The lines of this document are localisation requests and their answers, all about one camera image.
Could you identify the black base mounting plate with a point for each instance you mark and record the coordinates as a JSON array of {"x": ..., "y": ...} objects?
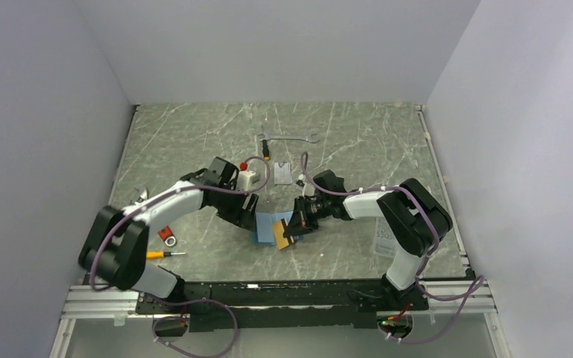
[{"x": 358, "y": 303}]

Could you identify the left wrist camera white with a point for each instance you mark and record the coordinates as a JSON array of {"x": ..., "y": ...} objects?
[{"x": 246, "y": 180}]

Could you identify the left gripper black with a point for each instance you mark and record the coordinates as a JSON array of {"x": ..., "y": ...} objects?
[{"x": 239, "y": 216}]

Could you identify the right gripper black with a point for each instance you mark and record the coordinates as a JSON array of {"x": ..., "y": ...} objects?
[{"x": 301, "y": 221}]

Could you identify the red adjustable wrench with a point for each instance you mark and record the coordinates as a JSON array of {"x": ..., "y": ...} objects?
[{"x": 167, "y": 236}]

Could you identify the aluminium frame rail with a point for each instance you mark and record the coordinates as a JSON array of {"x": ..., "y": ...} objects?
[{"x": 444, "y": 297}]

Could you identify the single gold credit card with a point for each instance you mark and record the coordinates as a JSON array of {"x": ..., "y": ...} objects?
[{"x": 282, "y": 241}]

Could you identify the blue leather card holder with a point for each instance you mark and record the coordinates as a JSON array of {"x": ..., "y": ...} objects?
[{"x": 263, "y": 234}]

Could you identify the silver credit card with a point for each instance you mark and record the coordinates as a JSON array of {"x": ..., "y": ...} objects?
[{"x": 282, "y": 173}]

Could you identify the silver open-end wrench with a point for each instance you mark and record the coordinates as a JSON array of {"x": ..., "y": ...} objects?
[{"x": 312, "y": 138}]

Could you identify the clear plastic screw box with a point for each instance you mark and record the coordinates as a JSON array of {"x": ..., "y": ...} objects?
[{"x": 384, "y": 244}]

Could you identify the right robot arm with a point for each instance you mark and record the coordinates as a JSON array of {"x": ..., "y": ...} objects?
[{"x": 417, "y": 220}]

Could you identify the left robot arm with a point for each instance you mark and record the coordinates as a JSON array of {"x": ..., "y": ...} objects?
[{"x": 115, "y": 250}]

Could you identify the yellow handle screwdriver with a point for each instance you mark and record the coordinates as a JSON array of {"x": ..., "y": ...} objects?
[{"x": 155, "y": 255}]

